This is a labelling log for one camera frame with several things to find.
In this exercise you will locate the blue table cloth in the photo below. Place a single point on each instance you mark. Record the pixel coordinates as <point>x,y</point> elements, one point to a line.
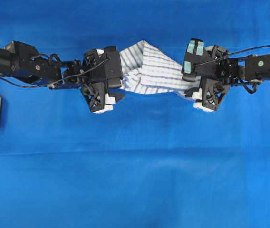
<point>152,162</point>

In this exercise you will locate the white blue striped towel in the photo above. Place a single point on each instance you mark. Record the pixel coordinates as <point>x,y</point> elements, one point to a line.
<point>147,70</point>

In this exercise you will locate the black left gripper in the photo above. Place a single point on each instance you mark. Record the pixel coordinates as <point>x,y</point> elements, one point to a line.
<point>96,93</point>

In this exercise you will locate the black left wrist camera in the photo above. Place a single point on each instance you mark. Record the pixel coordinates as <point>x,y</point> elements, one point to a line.
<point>110,71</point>

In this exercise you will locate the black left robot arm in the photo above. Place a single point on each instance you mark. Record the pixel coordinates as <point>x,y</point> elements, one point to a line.
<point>24,63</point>

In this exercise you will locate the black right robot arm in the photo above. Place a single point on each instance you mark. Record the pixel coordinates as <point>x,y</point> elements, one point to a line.
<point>248,72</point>

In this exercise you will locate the black taped right wrist camera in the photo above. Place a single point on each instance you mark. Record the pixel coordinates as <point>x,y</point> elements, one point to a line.
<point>197,61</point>

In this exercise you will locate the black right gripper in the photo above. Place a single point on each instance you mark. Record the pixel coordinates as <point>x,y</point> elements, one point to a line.
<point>213,88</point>

